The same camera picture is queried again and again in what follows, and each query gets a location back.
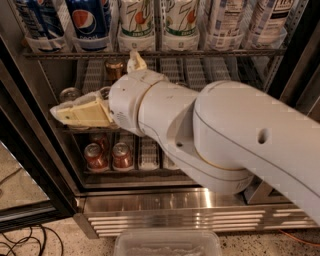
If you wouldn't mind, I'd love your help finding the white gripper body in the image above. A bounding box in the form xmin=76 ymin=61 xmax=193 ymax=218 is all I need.
xmin=109 ymin=69 xmax=168 ymax=137

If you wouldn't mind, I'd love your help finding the stainless fridge cabinet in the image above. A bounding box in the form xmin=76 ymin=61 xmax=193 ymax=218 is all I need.
xmin=0 ymin=0 xmax=320 ymax=238

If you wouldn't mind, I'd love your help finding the right white tea can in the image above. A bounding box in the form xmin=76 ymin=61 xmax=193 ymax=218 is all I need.
xmin=248 ymin=0 xmax=294 ymax=47

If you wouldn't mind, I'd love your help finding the middle wire shelf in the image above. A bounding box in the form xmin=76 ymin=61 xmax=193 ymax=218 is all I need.
xmin=61 ymin=126 xmax=127 ymax=134

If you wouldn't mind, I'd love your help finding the left glass fridge door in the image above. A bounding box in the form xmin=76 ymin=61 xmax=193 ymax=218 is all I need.
xmin=0 ymin=39 xmax=76 ymax=232

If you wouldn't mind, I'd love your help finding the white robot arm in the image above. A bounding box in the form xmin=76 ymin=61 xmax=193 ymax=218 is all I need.
xmin=50 ymin=51 xmax=320 ymax=224

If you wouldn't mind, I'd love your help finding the white tea can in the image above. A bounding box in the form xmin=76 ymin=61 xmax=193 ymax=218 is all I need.
xmin=248 ymin=0 xmax=294 ymax=47
xmin=204 ymin=0 xmax=248 ymax=48

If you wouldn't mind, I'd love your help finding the front left gold can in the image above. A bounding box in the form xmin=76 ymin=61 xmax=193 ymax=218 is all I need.
xmin=59 ymin=87 xmax=82 ymax=103

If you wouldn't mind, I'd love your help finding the right white 7up can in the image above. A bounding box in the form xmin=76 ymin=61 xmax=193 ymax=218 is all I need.
xmin=165 ymin=0 xmax=199 ymax=37

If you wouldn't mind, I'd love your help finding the left white 7up can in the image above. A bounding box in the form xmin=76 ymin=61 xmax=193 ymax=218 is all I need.
xmin=118 ymin=0 xmax=153 ymax=38

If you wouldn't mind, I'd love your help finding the rear red can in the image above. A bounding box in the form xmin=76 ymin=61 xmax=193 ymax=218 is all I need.
xmin=89 ymin=133 xmax=109 ymax=151

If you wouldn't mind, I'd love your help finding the front left red can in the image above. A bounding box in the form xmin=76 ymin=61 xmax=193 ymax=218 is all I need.
xmin=84 ymin=143 xmax=108 ymax=169

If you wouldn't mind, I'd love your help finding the red can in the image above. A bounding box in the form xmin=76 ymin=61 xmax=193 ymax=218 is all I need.
xmin=89 ymin=133 xmax=109 ymax=151
xmin=84 ymin=143 xmax=108 ymax=169
xmin=112 ymin=142 xmax=133 ymax=169

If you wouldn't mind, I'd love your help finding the white 7up can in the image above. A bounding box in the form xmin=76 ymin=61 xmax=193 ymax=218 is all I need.
xmin=165 ymin=0 xmax=199 ymax=37
xmin=118 ymin=0 xmax=153 ymax=38

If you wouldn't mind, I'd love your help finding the rear gold can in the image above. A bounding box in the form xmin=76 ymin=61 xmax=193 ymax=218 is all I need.
xmin=105 ymin=59 xmax=126 ymax=82

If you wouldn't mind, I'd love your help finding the orange floor cable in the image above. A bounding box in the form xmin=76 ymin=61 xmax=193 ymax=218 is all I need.
xmin=278 ymin=229 xmax=320 ymax=248

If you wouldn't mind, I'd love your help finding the empty white can tray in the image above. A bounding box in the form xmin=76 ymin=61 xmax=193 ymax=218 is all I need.
xmin=138 ymin=137 xmax=160 ymax=171

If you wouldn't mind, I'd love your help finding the left blue pepsi can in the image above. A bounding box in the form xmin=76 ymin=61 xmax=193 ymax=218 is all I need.
xmin=14 ymin=0 xmax=64 ymax=40

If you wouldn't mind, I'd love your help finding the left white tea can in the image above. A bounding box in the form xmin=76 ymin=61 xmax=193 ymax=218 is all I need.
xmin=204 ymin=0 xmax=248 ymax=48

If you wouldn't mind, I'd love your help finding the glass fridge door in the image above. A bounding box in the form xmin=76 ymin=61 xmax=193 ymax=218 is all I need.
xmin=0 ymin=39 xmax=76 ymax=232
xmin=243 ymin=19 xmax=320 ymax=205

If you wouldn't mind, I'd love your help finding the clear plastic bin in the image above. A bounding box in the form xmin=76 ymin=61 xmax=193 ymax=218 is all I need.
xmin=113 ymin=229 xmax=222 ymax=256

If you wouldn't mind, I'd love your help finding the right glass fridge door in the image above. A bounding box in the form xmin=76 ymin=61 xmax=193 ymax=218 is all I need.
xmin=243 ymin=19 xmax=320 ymax=205

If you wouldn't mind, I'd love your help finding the blue pepsi can with logo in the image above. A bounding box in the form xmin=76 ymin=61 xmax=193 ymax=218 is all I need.
xmin=65 ymin=0 xmax=109 ymax=40

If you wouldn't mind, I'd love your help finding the black floor cable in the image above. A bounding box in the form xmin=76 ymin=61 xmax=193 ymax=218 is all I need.
xmin=0 ymin=223 xmax=65 ymax=256

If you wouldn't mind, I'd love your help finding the gold can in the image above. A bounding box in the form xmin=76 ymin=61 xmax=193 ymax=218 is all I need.
xmin=99 ymin=86 xmax=111 ymax=100
xmin=105 ymin=59 xmax=126 ymax=82
xmin=59 ymin=87 xmax=82 ymax=103

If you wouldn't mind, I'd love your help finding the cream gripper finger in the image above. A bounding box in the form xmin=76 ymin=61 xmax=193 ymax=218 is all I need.
xmin=127 ymin=49 xmax=147 ymax=73
xmin=50 ymin=91 xmax=112 ymax=128

